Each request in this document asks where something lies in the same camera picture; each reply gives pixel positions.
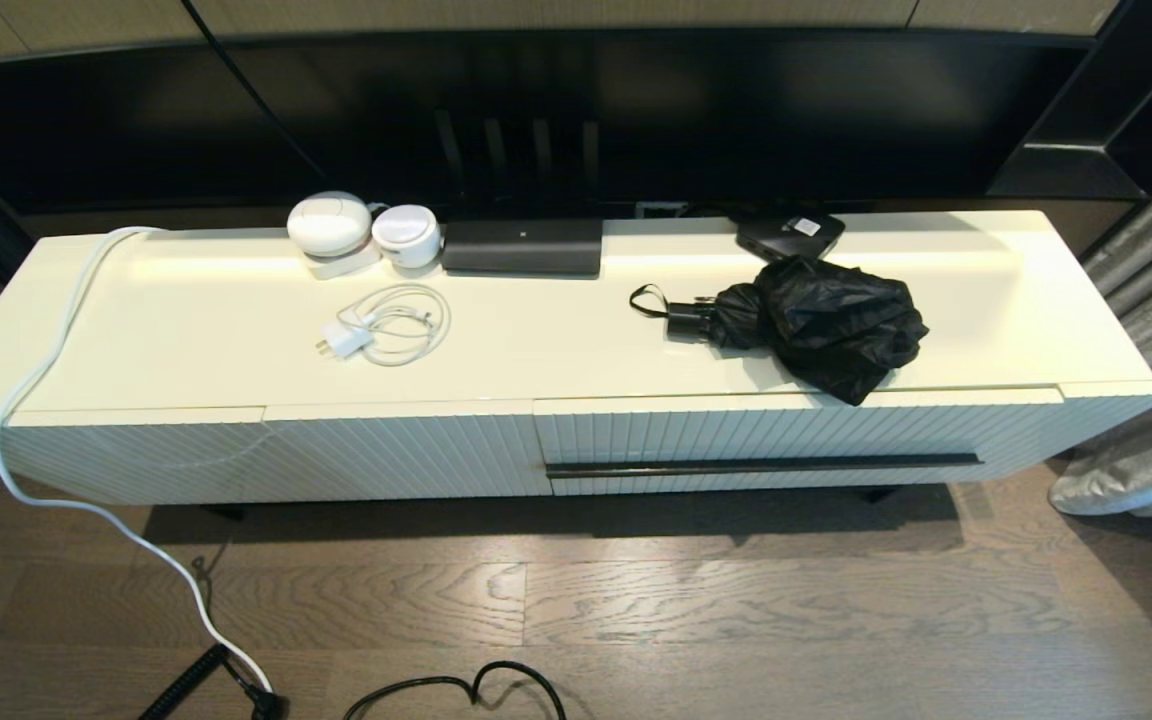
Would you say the white ribbed drawer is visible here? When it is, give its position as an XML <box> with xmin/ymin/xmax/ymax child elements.
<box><xmin>534</xmin><ymin>387</ymin><xmax>1067</xmax><ymax>496</ymax></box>

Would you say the black metal rod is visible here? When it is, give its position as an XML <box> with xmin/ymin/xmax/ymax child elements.
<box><xmin>544</xmin><ymin>453</ymin><xmax>985</xmax><ymax>480</ymax></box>

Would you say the black umbrella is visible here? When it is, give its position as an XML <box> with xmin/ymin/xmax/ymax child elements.
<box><xmin>629</xmin><ymin>255</ymin><xmax>930</xmax><ymax>406</ymax></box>

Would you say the cream white TV cabinet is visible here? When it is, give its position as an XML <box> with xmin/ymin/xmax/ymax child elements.
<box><xmin>0</xmin><ymin>210</ymin><xmax>1152</xmax><ymax>506</ymax></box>

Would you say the black router with antennas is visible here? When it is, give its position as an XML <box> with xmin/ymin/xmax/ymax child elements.
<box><xmin>433</xmin><ymin>107</ymin><xmax>605</xmax><ymax>278</ymax></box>

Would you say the white ribbed cabinet door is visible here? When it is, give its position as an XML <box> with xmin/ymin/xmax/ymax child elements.
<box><xmin>262</xmin><ymin>400</ymin><xmax>554</xmax><ymax>499</ymax></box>
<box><xmin>0</xmin><ymin>407</ymin><xmax>272</xmax><ymax>506</ymax></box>

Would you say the small white round device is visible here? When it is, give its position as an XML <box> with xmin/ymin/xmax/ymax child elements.
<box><xmin>371</xmin><ymin>205</ymin><xmax>442</xmax><ymax>269</ymax></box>

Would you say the black set-top box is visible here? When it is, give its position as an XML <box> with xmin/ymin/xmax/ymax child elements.
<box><xmin>736</xmin><ymin>210</ymin><xmax>847</xmax><ymax>261</ymax></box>

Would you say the white flat device base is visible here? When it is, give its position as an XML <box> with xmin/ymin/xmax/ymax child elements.
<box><xmin>304</xmin><ymin>247</ymin><xmax>382</xmax><ymax>281</ymax></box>

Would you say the large white round device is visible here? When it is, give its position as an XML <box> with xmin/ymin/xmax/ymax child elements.
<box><xmin>286</xmin><ymin>192</ymin><xmax>373</xmax><ymax>259</ymax></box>

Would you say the black television screen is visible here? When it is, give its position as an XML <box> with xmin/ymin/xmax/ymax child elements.
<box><xmin>0</xmin><ymin>22</ymin><xmax>1127</xmax><ymax>216</ymax></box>

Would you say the black shelf unit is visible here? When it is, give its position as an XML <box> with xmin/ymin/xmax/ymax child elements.
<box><xmin>991</xmin><ymin>0</ymin><xmax>1152</xmax><ymax>201</ymax></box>

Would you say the white charger with cable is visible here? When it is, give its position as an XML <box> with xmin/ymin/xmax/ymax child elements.
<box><xmin>313</xmin><ymin>283</ymin><xmax>451</xmax><ymax>368</ymax></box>

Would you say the thin black floor cable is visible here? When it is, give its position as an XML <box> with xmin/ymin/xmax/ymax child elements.
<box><xmin>341</xmin><ymin>658</ymin><xmax>569</xmax><ymax>720</ymax></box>

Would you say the black coiled cable with plug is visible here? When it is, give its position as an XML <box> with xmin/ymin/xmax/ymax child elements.
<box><xmin>136</xmin><ymin>640</ymin><xmax>292</xmax><ymax>720</ymax></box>

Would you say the black hanging cable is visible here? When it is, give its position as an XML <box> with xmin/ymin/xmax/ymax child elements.
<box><xmin>179</xmin><ymin>0</ymin><xmax>332</xmax><ymax>186</ymax></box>

